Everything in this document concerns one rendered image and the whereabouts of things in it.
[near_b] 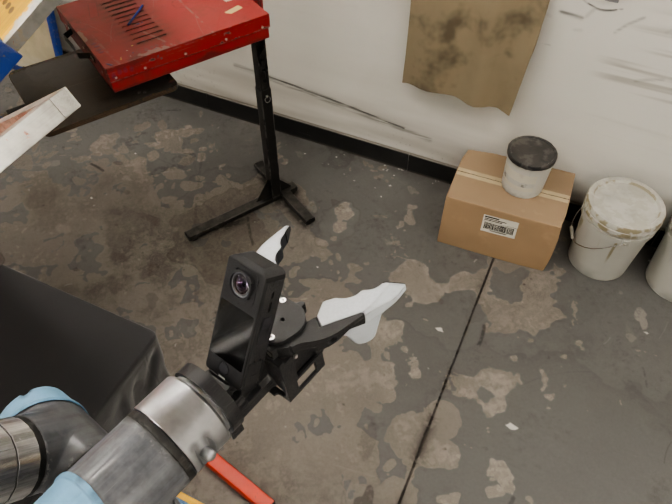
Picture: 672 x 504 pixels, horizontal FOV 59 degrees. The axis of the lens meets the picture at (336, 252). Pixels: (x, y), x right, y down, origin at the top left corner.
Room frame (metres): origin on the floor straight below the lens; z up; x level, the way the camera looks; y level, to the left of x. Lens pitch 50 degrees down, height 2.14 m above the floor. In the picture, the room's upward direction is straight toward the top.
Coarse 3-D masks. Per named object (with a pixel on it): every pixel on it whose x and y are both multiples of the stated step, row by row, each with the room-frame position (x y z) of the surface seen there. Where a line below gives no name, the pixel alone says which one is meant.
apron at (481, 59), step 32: (416, 0) 2.30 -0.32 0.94; (448, 0) 2.24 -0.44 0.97; (480, 0) 2.19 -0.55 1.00; (512, 0) 2.15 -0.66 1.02; (544, 0) 2.09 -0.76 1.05; (416, 32) 2.29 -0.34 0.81; (448, 32) 2.23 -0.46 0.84; (480, 32) 2.17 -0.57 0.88; (512, 32) 2.14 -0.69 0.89; (416, 64) 2.28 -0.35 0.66; (448, 64) 2.22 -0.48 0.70; (480, 64) 2.14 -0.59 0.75; (512, 64) 2.13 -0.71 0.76; (480, 96) 2.14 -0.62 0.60; (512, 96) 2.09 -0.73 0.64
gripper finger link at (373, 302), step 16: (384, 288) 0.33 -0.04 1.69; (400, 288) 0.33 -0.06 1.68; (336, 304) 0.31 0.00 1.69; (352, 304) 0.31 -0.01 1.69; (368, 304) 0.31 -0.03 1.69; (384, 304) 0.31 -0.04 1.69; (320, 320) 0.29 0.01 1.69; (336, 320) 0.29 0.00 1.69; (368, 320) 0.30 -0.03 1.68; (352, 336) 0.30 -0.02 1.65; (368, 336) 0.31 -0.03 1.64
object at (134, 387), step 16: (144, 352) 0.69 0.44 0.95; (160, 352) 0.73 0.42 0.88; (128, 368) 0.65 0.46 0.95; (144, 368) 0.68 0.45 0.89; (160, 368) 0.72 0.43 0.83; (128, 384) 0.63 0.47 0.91; (144, 384) 0.68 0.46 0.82; (112, 400) 0.58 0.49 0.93; (128, 400) 0.61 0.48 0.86; (96, 416) 0.54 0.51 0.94; (112, 416) 0.57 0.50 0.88; (32, 496) 0.37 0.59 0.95
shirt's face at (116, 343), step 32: (0, 288) 0.87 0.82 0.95; (32, 288) 0.87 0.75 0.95; (0, 320) 0.78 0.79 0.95; (32, 320) 0.78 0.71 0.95; (64, 320) 0.78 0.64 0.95; (96, 320) 0.78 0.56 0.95; (0, 352) 0.69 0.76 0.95; (32, 352) 0.69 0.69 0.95; (64, 352) 0.69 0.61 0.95; (96, 352) 0.69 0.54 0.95; (128, 352) 0.69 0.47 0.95; (0, 384) 0.61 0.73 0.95; (32, 384) 0.61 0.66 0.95; (64, 384) 0.61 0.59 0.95; (96, 384) 0.61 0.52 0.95
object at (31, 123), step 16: (48, 96) 0.83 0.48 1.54; (64, 96) 0.82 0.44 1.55; (16, 112) 0.87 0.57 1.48; (32, 112) 0.76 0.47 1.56; (48, 112) 0.78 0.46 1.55; (64, 112) 0.79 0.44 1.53; (0, 128) 0.87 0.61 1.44; (16, 128) 0.73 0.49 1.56; (32, 128) 0.74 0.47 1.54; (48, 128) 0.76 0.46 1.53; (0, 144) 0.69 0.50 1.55; (16, 144) 0.71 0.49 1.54; (32, 144) 0.72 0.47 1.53; (0, 160) 0.67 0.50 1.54
